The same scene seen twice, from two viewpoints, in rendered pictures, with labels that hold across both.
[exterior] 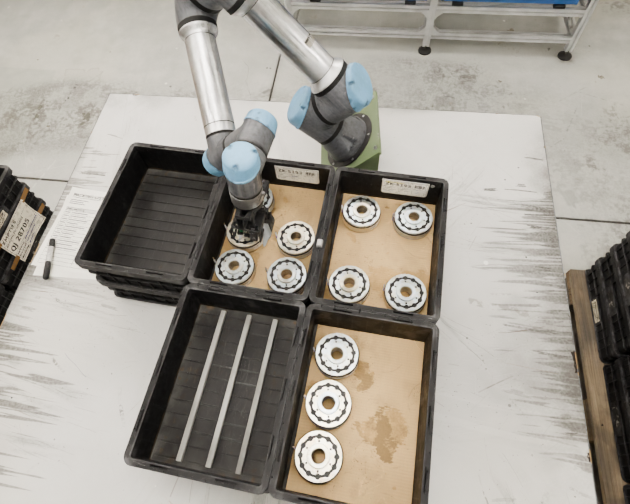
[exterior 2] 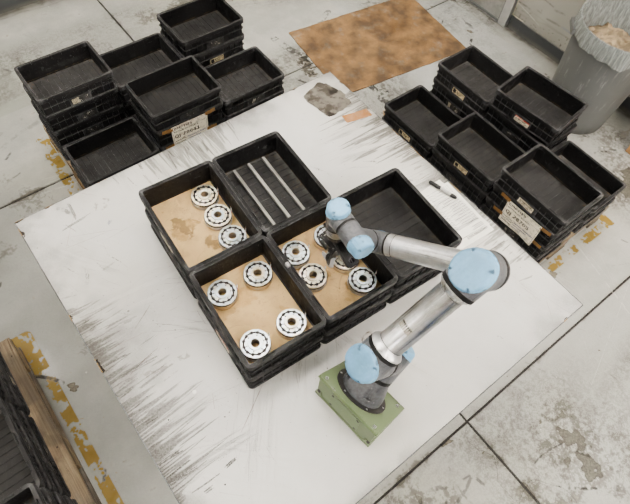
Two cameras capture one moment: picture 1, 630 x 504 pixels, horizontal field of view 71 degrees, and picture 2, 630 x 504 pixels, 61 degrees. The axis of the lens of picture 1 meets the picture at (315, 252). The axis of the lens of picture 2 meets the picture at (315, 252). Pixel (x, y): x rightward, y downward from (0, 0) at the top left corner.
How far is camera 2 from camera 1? 1.44 m
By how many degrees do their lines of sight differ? 52
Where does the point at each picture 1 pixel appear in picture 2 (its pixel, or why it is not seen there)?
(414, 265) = (231, 319)
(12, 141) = not seen: outside the picture
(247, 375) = (268, 203)
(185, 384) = (292, 180)
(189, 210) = not seen: hidden behind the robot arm
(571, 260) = not seen: outside the picture
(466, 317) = (183, 342)
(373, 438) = (186, 222)
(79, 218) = (462, 218)
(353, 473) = (184, 204)
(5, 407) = (368, 135)
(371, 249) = (265, 309)
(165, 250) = (376, 220)
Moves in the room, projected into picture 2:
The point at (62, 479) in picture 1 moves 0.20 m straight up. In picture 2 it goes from (311, 136) to (314, 103)
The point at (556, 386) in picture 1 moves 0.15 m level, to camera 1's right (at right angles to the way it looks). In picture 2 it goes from (105, 342) to (70, 373)
